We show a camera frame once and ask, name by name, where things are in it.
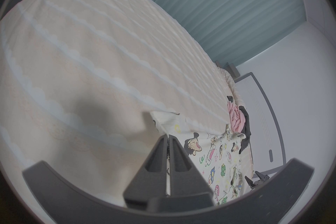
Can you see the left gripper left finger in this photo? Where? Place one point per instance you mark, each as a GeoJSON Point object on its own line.
{"type": "Point", "coordinates": [154, 178]}

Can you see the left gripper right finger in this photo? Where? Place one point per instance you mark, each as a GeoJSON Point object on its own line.
{"type": "Point", "coordinates": [183, 178]}

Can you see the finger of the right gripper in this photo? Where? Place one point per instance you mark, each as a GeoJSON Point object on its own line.
{"type": "Point", "coordinates": [249, 182]}
{"type": "Point", "coordinates": [262, 177]}

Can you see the white printed pyjama top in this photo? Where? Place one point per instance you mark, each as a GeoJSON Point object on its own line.
{"type": "Point", "coordinates": [223, 165]}

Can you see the bed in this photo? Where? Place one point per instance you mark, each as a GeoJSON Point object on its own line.
{"type": "Point", "coordinates": [105, 47]}

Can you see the black garment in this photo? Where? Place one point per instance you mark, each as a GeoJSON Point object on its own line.
{"type": "Point", "coordinates": [246, 125]}

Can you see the pink garment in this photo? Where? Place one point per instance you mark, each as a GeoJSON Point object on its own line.
{"type": "Point", "coordinates": [236, 116]}

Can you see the dark grey garment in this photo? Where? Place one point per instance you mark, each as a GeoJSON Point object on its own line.
{"type": "Point", "coordinates": [230, 98]}

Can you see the grey bedside table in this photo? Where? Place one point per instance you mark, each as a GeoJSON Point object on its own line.
{"type": "Point", "coordinates": [232, 68]}

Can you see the blue-green curtain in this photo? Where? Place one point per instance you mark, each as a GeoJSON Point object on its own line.
{"type": "Point", "coordinates": [223, 7]}

